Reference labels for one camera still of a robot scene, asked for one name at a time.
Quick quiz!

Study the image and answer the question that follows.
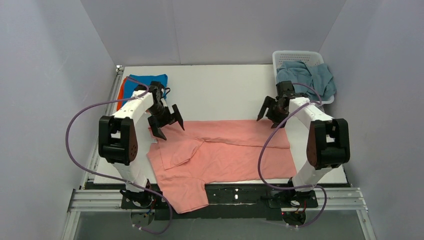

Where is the pink t shirt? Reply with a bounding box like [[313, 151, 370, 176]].
[[147, 119, 297, 214]]

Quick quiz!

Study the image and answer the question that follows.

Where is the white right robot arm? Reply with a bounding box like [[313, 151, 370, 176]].
[[257, 81, 351, 192]]

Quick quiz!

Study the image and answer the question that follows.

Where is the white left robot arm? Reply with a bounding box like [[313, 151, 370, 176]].
[[98, 81, 184, 193]]

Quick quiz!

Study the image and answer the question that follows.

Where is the grey-blue t shirt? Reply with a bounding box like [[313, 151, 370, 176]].
[[276, 61, 336, 101]]

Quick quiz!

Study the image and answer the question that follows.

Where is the white plastic basket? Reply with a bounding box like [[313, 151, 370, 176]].
[[272, 50, 335, 105]]

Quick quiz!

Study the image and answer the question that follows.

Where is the folded blue t shirt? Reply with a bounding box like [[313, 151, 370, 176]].
[[124, 74, 168, 99]]

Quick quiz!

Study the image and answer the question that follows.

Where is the folded orange t shirt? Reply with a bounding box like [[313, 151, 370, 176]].
[[116, 77, 127, 111]]

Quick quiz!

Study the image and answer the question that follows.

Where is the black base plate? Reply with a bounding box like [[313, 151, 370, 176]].
[[119, 184, 319, 224]]

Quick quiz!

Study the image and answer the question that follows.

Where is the aluminium frame rail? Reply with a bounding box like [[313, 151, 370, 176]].
[[61, 64, 376, 240]]

